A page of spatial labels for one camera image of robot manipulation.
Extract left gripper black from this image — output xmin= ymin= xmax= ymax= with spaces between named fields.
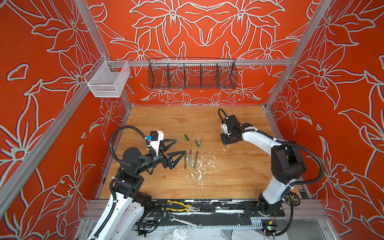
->
xmin=135 ymin=138 xmax=185 ymax=176

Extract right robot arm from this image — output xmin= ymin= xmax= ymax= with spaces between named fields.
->
xmin=220 ymin=115 xmax=307 ymax=217

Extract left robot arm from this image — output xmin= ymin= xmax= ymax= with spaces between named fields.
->
xmin=88 ymin=136 xmax=187 ymax=240

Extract light green pen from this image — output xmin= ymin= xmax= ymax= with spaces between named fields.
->
xmin=189 ymin=149 xmax=192 ymax=168

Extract silver wrench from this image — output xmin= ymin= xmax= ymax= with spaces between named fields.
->
xmin=169 ymin=214 xmax=203 ymax=230

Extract yellow tape measure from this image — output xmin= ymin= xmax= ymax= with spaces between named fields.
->
xmin=285 ymin=192 xmax=301 ymax=207

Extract white mesh basket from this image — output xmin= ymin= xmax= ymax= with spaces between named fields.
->
xmin=85 ymin=56 xmax=131 ymax=98

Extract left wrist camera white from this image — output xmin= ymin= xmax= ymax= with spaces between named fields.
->
xmin=145 ymin=131 xmax=164 ymax=156

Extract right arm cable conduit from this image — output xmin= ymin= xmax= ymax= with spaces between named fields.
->
xmin=217 ymin=107 xmax=325 ymax=186

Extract yellow handled pliers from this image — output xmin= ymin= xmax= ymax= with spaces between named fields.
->
xmin=166 ymin=200 xmax=199 ymax=213

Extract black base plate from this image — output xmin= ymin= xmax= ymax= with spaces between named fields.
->
xmin=152 ymin=199 xmax=286 ymax=218

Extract black wire basket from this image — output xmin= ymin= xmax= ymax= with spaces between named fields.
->
xmin=148 ymin=57 xmax=239 ymax=90

